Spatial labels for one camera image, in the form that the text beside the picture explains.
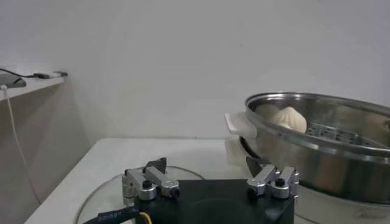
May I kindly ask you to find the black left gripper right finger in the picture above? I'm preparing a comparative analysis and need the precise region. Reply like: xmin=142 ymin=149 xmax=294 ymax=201
xmin=246 ymin=156 xmax=300 ymax=200

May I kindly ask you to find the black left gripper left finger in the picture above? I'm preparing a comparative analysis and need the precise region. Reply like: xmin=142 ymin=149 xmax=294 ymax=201
xmin=121 ymin=156 xmax=180 ymax=208

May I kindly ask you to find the round glass pot lid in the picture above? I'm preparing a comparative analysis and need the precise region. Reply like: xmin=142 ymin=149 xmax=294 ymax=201
xmin=76 ymin=166 xmax=205 ymax=224

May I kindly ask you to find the white steamed baozi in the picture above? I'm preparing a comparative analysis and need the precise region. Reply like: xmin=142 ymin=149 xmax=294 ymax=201
xmin=364 ymin=111 xmax=390 ymax=137
xmin=271 ymin=106 xmax=308 ymax=135

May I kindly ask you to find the steel perforated steamer basket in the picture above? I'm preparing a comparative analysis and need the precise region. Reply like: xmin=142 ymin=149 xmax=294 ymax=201
xmin=224 ymin=92 xmax=390 ymax=204

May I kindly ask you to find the white electric cooker base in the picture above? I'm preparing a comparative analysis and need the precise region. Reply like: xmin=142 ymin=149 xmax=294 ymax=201
xmin=224 ymin=135 xmax=390 ymax=224

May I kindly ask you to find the white side desk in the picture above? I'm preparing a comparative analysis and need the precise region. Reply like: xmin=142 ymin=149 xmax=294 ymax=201
xmin=0 ymin=71 xmax=68 ymax=103

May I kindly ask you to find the black smartphone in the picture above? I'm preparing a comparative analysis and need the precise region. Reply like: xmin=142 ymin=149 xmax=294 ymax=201
xmin=0 ymin=74 xmax=27 ymax=89

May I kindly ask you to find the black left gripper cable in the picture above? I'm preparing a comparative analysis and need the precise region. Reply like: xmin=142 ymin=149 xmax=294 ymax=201
xmin=82 ymin=206 xmax=141 ymax=224

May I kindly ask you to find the black usb cable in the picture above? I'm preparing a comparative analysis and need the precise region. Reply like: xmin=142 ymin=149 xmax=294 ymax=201
xmin=0 ymin=67 xmax=51 ymax=79

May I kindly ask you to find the white charging cable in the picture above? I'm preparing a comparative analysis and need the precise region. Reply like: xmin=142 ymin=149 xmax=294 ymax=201
xmin=0 ymin=85 xmax=42 ymax=205

